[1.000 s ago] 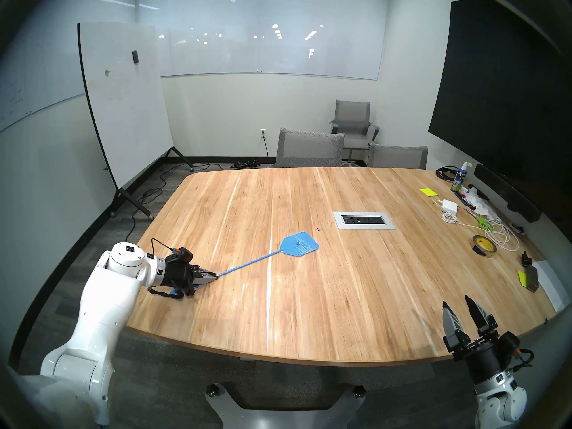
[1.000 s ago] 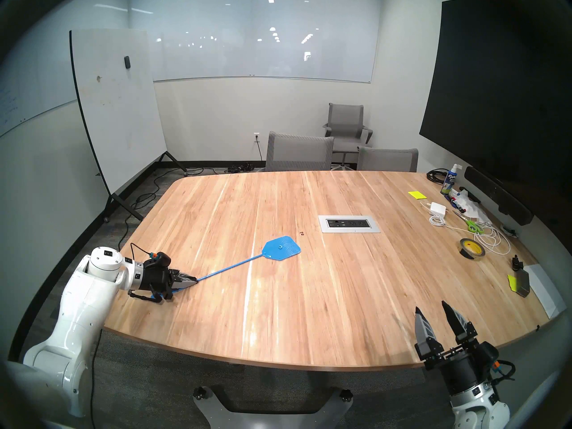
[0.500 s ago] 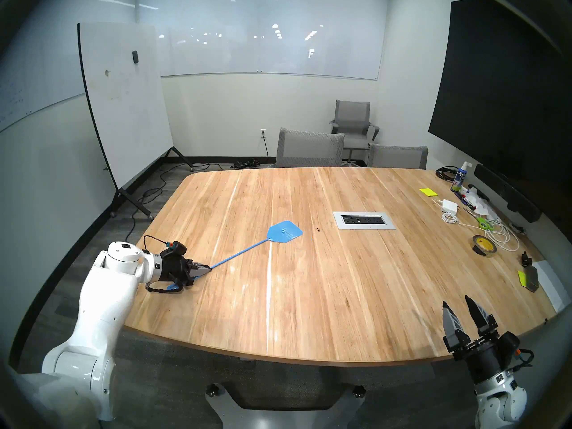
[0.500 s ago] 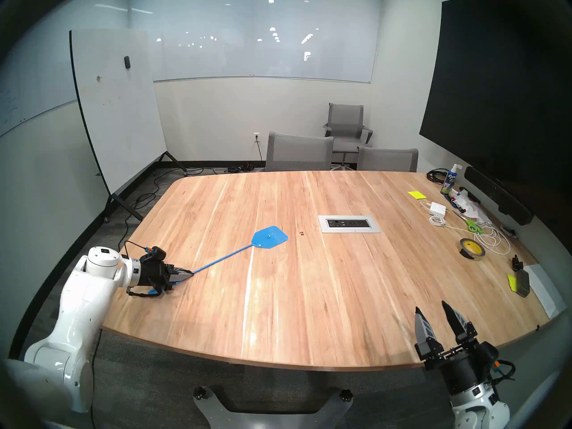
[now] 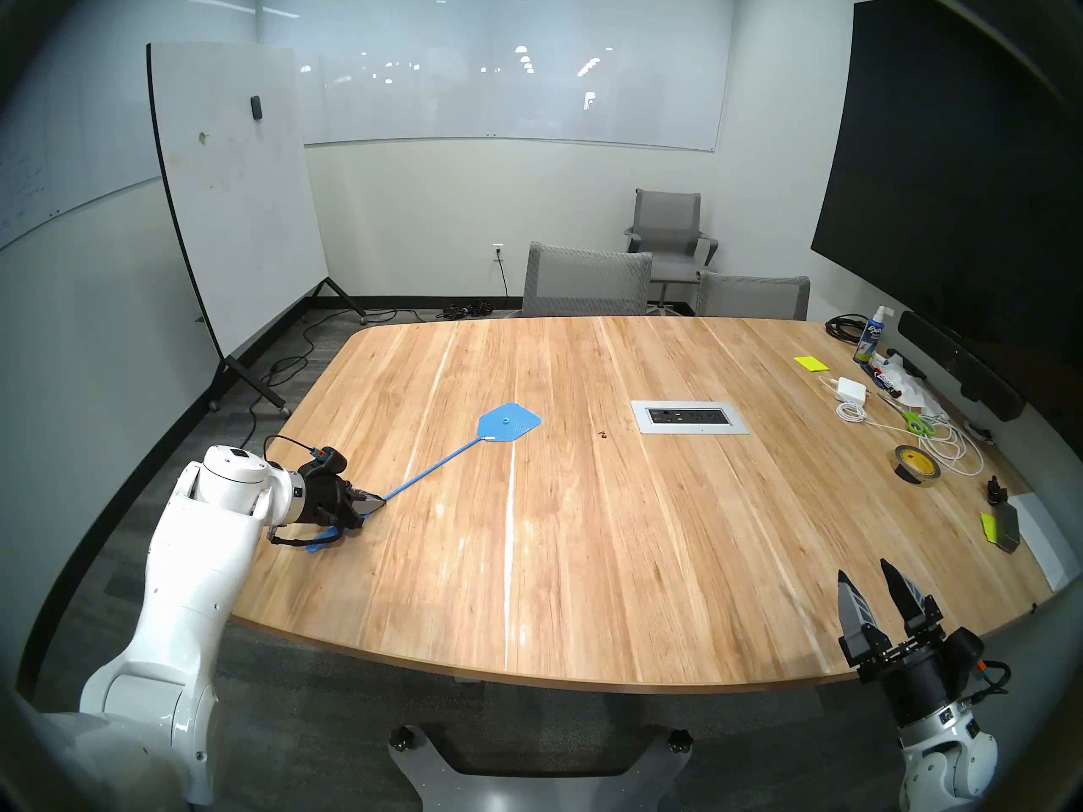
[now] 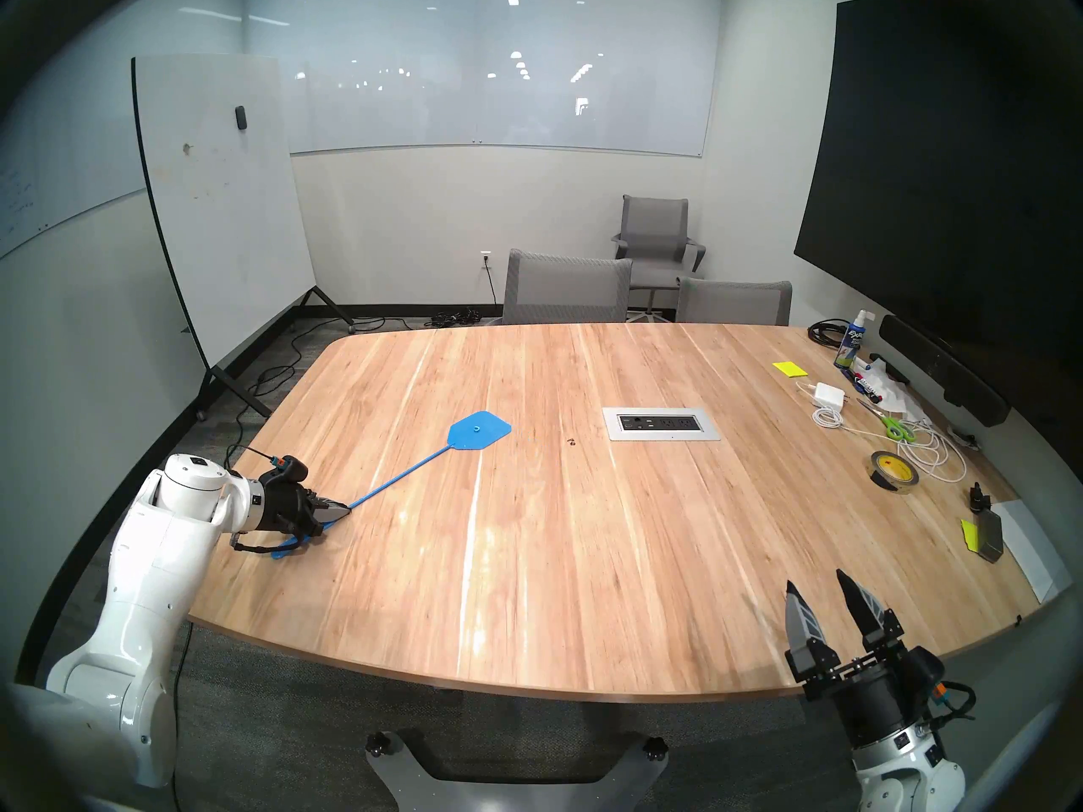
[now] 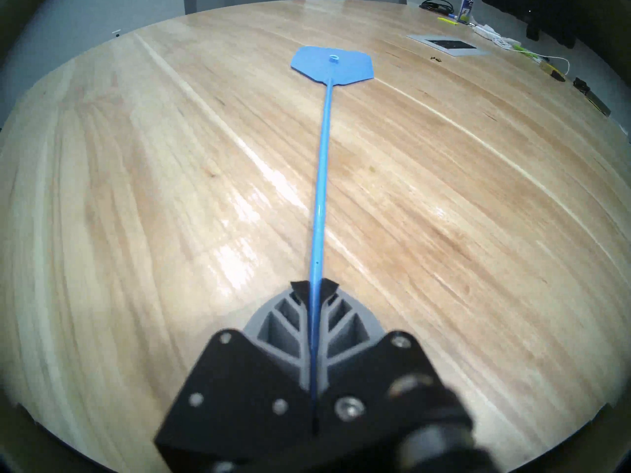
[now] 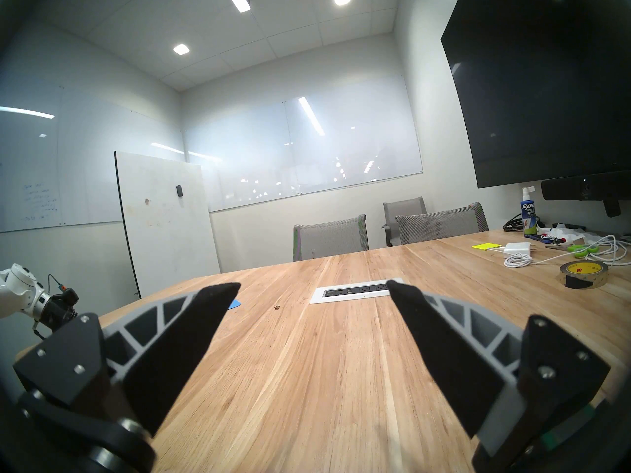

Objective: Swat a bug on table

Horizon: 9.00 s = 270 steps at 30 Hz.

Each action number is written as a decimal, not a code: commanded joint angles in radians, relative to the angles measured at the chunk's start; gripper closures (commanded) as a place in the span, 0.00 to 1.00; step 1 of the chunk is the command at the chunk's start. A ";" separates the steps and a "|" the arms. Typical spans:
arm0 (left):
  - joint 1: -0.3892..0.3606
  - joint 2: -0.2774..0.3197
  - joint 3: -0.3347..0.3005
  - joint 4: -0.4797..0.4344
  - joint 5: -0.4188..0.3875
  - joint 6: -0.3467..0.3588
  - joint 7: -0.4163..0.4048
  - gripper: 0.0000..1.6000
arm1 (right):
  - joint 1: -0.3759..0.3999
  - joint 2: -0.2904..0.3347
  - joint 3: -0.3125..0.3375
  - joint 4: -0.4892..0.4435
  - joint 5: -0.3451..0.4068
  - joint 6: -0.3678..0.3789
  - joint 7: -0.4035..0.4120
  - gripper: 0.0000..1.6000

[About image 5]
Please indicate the black video sound bar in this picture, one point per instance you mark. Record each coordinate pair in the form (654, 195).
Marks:
(956, 362)

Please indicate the dark grey flat device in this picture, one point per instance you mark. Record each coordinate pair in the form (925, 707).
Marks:
(1007, 527)

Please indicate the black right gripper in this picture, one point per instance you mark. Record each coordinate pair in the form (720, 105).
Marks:
(914, 683)

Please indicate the silver table power outlet box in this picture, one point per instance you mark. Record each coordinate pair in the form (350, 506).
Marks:
(689, 415)

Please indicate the blue plastic fly swatter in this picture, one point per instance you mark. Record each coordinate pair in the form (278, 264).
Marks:
(508, 423)

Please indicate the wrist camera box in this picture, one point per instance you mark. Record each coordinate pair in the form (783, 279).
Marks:
(332, 461)
(969, 650)

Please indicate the brown packing tape roll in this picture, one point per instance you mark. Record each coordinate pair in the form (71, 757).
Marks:
(922, 475)

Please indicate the small yellow sticky note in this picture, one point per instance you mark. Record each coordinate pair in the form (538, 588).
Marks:
(987, 527)

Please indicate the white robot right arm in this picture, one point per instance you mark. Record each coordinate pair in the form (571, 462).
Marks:
(939, 768)

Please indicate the yellow sticky note pad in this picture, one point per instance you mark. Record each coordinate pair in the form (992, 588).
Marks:
(811, 363)

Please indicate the white mobile whiteboard on stand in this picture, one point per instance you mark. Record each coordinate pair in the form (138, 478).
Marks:
(237, 210)

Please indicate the whiteboard cleaner spray bottle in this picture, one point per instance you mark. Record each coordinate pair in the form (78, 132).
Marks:
(870, 341)

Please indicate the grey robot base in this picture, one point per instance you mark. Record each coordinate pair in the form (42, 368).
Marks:
(541, 793)

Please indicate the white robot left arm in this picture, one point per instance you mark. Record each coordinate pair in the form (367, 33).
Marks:
(195, 582)

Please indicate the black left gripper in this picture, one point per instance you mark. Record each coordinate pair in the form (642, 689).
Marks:
(330, 502)

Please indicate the grey mesh office chair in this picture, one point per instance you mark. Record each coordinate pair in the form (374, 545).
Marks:
(584, 282)
(753, 299)

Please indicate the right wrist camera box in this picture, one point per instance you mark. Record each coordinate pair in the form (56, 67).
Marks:
(969, 650)

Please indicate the white power adapter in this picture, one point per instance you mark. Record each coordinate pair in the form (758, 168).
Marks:
(851, 390)

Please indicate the grey office chair with armrests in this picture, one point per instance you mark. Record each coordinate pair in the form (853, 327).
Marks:
(668, 218)

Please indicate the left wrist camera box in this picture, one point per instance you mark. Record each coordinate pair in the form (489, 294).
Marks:
(332, 461)

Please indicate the glass wall whiteboard with writing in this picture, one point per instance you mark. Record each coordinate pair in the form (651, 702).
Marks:
(68, 167)

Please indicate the whiteboard marker pack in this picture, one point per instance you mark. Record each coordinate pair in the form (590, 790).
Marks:
(884, 381)

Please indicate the white paper sheet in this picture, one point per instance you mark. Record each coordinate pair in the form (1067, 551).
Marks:
(1045, 535)

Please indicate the white plastic bag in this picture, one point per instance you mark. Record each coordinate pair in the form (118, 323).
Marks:
(918, 393)

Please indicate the black round knob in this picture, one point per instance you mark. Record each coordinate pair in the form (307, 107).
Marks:
(402, 738)
(679, 740)

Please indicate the wide glass wall whiteboard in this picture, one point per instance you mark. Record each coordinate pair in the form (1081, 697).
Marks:
(508, 100)

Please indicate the large black wall screen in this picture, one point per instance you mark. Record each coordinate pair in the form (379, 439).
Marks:
(948, 167)

